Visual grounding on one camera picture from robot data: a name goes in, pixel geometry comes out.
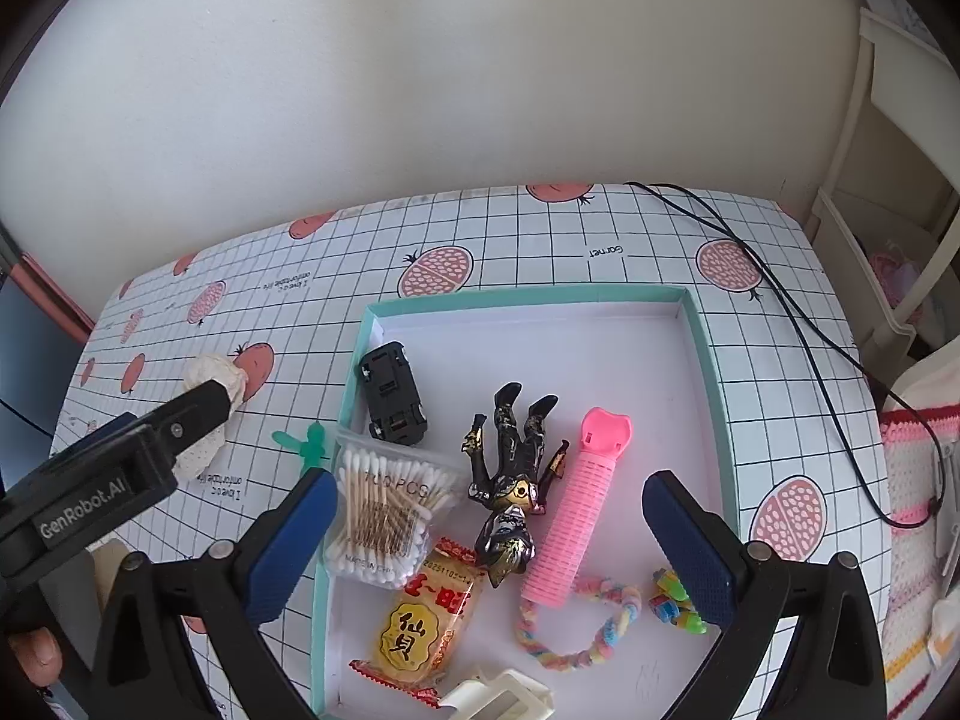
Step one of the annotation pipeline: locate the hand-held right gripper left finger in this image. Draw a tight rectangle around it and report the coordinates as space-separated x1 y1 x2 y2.
82 467 340 720

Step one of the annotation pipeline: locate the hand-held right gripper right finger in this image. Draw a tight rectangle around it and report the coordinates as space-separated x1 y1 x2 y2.
641 470 890 720

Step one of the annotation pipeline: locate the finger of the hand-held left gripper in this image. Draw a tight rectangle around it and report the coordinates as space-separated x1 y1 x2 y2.
160 379 231 467

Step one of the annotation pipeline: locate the cream lace scrunchie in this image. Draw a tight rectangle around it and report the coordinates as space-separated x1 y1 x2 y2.
174 354 250 479

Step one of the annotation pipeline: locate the colourful building block toy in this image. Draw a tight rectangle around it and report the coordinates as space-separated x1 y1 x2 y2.
646 568 710 637

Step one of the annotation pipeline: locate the clear cotton swab box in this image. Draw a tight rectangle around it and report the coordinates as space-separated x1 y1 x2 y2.
322 427 466 590

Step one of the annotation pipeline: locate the pink hair roller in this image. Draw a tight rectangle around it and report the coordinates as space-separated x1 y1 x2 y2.
521 406 635 610

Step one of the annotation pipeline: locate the black toy car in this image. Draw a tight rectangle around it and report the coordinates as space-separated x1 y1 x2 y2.
356 341 430 445

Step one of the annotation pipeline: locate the black gold action figure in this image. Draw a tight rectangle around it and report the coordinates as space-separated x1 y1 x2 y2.
461 382 567 590

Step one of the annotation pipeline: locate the teal shallow box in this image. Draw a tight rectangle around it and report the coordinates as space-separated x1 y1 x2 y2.
311 285 732 717

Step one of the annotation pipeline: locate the white plastic clip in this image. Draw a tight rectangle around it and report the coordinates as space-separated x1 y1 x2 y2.
435 669 556 720

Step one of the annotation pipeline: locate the person's left hand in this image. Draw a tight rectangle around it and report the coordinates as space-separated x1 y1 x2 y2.
7 626 65 691

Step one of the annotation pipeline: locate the red yellow snack packet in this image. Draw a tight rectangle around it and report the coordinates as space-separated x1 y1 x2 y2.
349 536 487 710

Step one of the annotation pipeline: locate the dark panel with pink edge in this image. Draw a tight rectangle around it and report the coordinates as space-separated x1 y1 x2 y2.
0 225 95 466

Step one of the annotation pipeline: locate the pink striped crochet cloth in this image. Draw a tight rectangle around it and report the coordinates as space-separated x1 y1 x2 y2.
877 367 960 713

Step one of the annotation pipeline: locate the pink soft item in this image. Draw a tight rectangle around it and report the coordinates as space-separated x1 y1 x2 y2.
866 247 923 308

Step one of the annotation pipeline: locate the grid fruit print tablecloth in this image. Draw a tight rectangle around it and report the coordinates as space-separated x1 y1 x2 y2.
49 181 893 720

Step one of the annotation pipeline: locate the white shelf rack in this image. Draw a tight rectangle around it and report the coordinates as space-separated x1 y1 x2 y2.
806 7 960 391

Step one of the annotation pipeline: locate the pastel rainbow braided ring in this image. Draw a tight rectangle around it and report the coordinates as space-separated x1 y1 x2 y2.
514 574 644 670

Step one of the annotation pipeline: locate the green propeller toy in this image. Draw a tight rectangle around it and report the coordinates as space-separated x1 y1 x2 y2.
271 422 335 477

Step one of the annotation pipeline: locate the black cable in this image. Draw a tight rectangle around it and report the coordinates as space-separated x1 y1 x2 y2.
625 181 946 530

